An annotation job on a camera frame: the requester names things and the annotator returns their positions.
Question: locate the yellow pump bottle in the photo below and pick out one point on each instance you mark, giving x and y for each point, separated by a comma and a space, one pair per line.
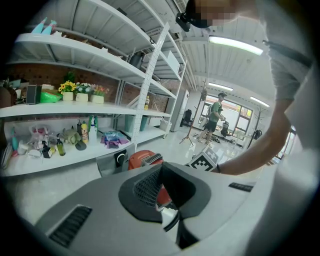
85, 133

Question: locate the ceiling light tube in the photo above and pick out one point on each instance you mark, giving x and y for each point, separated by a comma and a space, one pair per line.
220, 86
260, 101
235, 45

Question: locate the dark green pump bottle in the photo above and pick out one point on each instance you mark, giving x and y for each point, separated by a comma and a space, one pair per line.
60, 147

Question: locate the teal bin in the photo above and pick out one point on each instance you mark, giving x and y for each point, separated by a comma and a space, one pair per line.
130, 123

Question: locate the person's grey shirt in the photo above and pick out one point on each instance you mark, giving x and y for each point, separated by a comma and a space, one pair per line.
287, 37

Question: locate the white appliance box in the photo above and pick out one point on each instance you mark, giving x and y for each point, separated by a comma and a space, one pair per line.
172, 61

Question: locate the wooden coat stand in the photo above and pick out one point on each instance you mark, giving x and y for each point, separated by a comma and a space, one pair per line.
197, 112

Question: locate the purple packets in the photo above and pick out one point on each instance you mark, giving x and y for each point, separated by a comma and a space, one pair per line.
115, 140

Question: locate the black cap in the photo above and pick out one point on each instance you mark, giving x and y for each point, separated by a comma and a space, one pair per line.
80, 145

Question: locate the yellow drink bottle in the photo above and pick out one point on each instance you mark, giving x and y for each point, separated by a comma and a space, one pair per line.
146, 103

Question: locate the person's right forearm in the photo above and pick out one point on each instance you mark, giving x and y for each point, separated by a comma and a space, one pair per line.
257, 150

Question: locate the potted red flowers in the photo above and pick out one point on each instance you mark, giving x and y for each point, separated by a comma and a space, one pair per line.
97, 96

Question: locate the dark coat stand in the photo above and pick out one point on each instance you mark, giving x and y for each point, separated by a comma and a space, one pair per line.
260, 120

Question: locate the white spray bottle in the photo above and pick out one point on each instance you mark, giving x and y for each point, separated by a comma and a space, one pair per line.
92, 132

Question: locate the white bin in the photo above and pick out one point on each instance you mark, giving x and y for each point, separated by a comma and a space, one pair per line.
165, 126

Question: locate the black chest rig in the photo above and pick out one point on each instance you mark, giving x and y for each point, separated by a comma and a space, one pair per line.
287, 51

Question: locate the black office chair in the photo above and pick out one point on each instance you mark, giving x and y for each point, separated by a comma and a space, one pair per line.
225, 128
187, 118

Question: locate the turquoise bottle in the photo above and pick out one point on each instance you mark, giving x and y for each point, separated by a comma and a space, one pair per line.
38, 27
49, 28

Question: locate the green packet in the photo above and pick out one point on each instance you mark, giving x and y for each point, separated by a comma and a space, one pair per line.
50, 97

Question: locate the black head-worn camera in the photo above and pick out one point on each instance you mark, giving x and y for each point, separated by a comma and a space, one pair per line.
185, 18

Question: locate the brown bag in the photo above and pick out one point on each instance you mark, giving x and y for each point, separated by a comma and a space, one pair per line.
7, 97

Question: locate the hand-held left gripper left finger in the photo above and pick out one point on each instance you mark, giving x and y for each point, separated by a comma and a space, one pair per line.
100, 212

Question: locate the black jar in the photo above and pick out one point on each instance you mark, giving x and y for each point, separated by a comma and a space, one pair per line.
136, 61

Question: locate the grey refrigerator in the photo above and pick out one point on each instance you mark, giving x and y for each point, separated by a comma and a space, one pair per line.
178, 110

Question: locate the white metal shelving unit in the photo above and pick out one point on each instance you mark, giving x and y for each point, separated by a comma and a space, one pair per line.
75, 110

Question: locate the black wristband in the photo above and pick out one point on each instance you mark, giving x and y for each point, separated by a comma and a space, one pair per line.
218, 168

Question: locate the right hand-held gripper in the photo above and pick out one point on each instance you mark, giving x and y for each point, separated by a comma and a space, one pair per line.
202, 162

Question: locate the potted sunflowers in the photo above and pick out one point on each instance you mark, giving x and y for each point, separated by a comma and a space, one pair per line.
67, 91

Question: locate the person's head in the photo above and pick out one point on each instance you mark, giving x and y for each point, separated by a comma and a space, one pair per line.
215, 12

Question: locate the small black box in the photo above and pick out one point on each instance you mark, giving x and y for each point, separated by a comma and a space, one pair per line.
33, 94

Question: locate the red handheld device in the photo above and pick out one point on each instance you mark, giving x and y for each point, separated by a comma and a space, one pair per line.
136, 158

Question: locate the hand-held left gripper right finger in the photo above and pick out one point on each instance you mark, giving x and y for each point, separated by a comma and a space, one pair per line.
200, 195

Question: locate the potted white flowers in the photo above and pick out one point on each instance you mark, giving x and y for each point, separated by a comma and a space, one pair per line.
82, 93

